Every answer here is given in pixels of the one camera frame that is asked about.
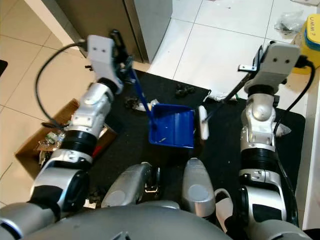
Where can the black floor mat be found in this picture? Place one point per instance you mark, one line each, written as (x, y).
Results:
(225, 150)

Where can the white paper scrap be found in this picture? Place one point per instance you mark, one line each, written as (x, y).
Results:
(222, 96)

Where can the cardboard box with rubbish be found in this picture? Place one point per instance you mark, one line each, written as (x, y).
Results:
(47, 142)

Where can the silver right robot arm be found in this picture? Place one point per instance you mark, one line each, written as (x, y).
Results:
(259, 125)

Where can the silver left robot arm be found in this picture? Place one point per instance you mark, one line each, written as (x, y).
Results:
(89, 115)

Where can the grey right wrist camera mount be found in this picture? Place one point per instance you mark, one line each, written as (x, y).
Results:
(277, 62)

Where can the grey and brown cabinet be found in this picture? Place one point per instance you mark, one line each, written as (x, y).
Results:
(110, 17)

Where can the silver robot leg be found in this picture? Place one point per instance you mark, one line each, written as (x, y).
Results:
(197, 187)
(127, 185)

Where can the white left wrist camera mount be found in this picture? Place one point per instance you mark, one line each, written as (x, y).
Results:
(102, 56)

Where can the small black crumpled rubbish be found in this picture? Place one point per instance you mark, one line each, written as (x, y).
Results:
(185, 91)

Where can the blue plastic dustpan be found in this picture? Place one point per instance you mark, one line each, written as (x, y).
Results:
(172, 125)

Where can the yellow container with blue lid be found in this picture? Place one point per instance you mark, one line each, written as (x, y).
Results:
(311, 42)

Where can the silver right robot leg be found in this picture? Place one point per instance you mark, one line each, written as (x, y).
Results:
(197, 187)

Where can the grey crumpled wrapper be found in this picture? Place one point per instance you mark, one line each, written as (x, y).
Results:
(136, 102)

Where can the crumpled clear plastic bag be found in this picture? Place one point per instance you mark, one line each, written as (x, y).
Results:
(290, 22)

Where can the grey robot torso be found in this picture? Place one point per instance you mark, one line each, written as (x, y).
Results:
(160, 225)

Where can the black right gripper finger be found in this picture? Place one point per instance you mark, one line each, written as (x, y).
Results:
(249, 69)

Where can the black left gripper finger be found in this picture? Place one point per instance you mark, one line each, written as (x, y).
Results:
(129, 70)

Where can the silver left robot leg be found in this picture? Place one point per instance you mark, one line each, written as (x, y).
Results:
(127, 185)

